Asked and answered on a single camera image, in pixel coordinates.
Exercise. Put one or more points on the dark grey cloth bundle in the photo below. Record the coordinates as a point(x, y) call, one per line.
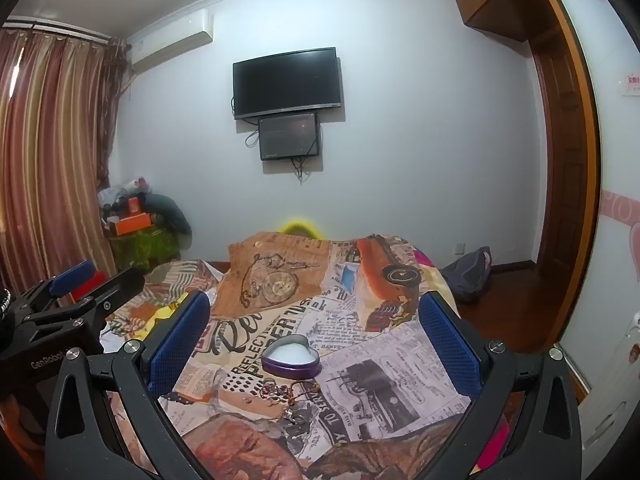
point(170, 215)

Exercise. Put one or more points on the pink wall label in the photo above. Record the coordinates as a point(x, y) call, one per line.
point(632, 85)

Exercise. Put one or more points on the purple heart-shaped tin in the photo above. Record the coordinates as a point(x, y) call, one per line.
point(280, 366)

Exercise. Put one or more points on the black wall television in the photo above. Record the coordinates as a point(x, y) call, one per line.
point(285, 82)

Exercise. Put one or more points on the striped red curtain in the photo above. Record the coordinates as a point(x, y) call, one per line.
point(45, 160)

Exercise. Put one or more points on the flat orange box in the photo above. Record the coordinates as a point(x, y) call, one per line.
point(132, 224)

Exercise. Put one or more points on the white plastic bag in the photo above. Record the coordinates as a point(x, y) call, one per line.
point(110, 196)

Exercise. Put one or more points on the pile of mixed jewelry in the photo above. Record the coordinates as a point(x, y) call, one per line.
point(272, 396)

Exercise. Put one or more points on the white wall socket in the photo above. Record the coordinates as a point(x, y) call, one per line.
point(459, 248)

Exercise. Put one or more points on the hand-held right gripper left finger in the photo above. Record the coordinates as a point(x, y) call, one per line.
point(180, 345)

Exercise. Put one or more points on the small black wall monitor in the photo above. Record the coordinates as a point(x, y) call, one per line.
point(289, 135)

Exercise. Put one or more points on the printed newspaper pattern blanket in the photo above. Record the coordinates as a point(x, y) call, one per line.
point(350, 320)

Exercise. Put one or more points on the small orange box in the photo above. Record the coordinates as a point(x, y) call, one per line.
point(135, 205)

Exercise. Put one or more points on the brown wooden door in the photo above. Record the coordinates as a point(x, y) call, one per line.
point(560, 160)

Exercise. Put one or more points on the dark backpack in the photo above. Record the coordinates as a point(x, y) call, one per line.
point(470, 275)

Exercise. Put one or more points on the yellow cloth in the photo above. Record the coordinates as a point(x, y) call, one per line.
point(162, 312)

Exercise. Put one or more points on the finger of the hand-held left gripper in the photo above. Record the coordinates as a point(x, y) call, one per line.
point(122, 287)
point(72, 277)

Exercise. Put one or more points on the white air conditioner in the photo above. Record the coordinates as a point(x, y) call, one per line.
point(170, 42)

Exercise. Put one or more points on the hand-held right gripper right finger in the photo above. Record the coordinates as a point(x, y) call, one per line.
point(450, 345)

